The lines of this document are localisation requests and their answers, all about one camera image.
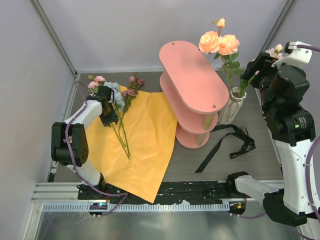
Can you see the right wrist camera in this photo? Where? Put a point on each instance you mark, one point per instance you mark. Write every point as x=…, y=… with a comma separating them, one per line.
x=299, y=55

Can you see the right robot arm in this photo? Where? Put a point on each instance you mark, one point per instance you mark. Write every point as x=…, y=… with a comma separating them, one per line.
x=293, y=130

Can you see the orange flower bouquet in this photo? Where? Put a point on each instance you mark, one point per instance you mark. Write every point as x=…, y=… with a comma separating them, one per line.
x=150, y=128

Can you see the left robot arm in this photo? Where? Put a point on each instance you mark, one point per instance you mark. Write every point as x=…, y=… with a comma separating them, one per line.
x=69, y=144

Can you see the mauve flower stem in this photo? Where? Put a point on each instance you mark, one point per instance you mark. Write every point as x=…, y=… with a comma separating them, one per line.
x=134, y=84

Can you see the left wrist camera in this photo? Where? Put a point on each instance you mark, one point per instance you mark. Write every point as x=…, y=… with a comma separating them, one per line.
x=104, y=93

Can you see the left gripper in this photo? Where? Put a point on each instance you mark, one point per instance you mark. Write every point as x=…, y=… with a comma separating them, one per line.
x=113, y=118

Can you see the white slotted cable duct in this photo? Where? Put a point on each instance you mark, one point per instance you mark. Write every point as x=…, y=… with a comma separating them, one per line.
x=102, y=207

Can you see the orange rose stem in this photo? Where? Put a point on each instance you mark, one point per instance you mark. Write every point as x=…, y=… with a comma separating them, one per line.
x=224, y=47

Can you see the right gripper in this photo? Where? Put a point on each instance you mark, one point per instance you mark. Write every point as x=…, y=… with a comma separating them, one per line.
x=262, y=63

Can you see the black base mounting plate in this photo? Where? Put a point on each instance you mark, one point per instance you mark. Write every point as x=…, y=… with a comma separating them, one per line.
x=169, y=193

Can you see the small pink flower stem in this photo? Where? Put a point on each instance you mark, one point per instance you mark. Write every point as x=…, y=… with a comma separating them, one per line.
x=95, y=82

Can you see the white ribbed ceramic vase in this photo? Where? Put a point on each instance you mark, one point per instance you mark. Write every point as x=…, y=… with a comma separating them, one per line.
x=231, y=109

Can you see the pink three-tier shelf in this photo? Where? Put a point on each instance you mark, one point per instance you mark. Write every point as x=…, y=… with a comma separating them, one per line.
x=194, y=91

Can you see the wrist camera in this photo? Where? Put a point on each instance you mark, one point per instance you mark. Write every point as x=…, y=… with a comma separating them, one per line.
x=104, y=93
x=299, y=55

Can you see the blue flower stem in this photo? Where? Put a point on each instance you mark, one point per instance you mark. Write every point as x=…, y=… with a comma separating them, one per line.
x=117, y=97

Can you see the pink rose stem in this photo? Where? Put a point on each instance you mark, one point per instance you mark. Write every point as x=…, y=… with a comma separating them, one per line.
x=275, y=52

